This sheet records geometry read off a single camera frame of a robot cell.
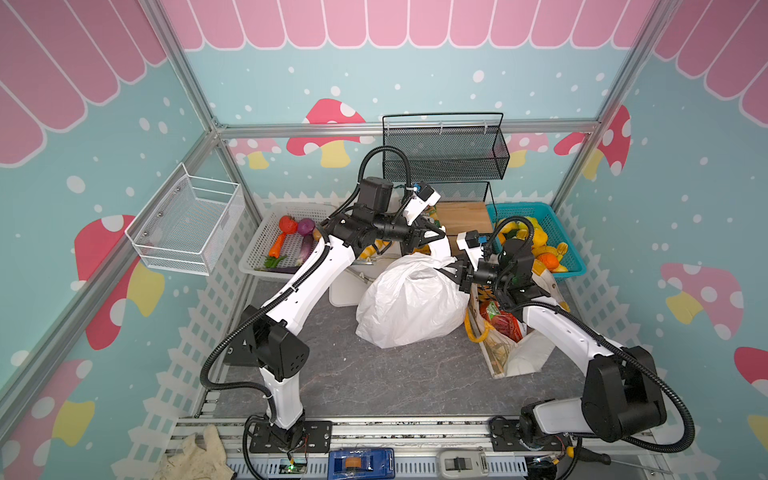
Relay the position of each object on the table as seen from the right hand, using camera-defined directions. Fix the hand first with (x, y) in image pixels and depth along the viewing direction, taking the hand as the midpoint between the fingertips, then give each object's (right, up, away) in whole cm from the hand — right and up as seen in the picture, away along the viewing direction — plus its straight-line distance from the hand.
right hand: (435, 264), depth 75 cm
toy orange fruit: (+40, +1, +22) cm, 46 cm away
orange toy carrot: (-54, +5, +34) cm, 64 cm away
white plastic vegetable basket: (-57, +11, +36) cm, 69 cm away
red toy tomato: (-51, +14, +38) cm, 65 cm away
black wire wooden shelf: (+15, +28, +34) cm, 47 cm away
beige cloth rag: (-58, -48, -4) cm, 75 cm away
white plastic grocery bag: (-6, -9, +3) cm, 11 cm away
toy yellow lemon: (+40, +9, +27) cm, 49 cm away
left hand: (0, +6, -5) cm, 8 cm away
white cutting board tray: (-26, -9, +27) cm, 39 cm away
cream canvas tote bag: (+18, -23, +2) cm, 29 cm away
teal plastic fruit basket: (+48, +14, +36) cm, 62 cm away
